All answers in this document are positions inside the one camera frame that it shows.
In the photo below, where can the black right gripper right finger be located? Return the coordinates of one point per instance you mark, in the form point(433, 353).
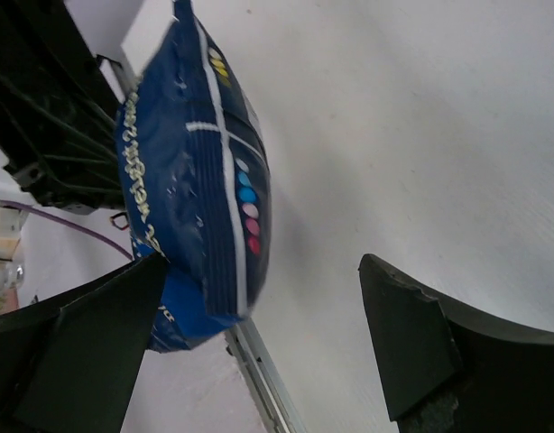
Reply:
point(448, 367)

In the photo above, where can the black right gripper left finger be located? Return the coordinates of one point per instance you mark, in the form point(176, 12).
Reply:
point(69, 363)

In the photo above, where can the blue kettle chip bag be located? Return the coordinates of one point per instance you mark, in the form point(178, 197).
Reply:
point(197, 185)

